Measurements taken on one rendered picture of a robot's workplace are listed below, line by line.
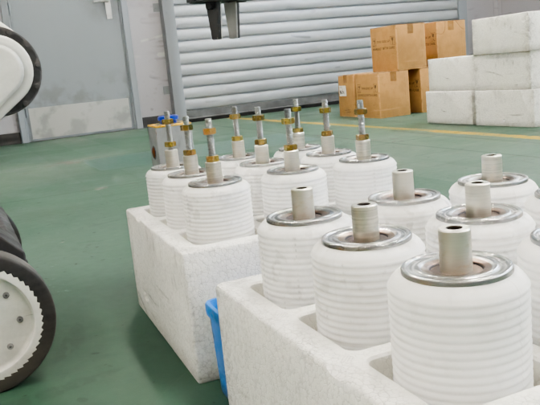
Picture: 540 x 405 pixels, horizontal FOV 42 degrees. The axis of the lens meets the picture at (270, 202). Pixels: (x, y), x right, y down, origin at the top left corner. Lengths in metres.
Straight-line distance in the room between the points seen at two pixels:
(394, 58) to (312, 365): 4.36
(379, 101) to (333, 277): 4.22
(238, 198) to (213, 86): 5.42
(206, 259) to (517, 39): 2.87
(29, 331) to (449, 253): 0.69
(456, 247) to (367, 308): 0.11
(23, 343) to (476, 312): 0.72
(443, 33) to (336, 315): 4.57
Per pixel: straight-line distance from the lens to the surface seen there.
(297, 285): 0.67
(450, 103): 4.03
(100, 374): 1.05
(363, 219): 0.58
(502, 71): 3.72
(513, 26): 3.65
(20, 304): 1.04
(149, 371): 1.03
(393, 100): 4.82
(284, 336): 0.60
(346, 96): 5.17
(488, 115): 3.80
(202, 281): 0.92
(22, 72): 1.18
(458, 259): 0.49
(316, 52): 6.79
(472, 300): 0.46
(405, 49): 4.88
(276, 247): 0.67
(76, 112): 6.11
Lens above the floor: 0.40
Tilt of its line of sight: 11 degrees down
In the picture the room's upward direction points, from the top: 6 degrees counter-clockwise
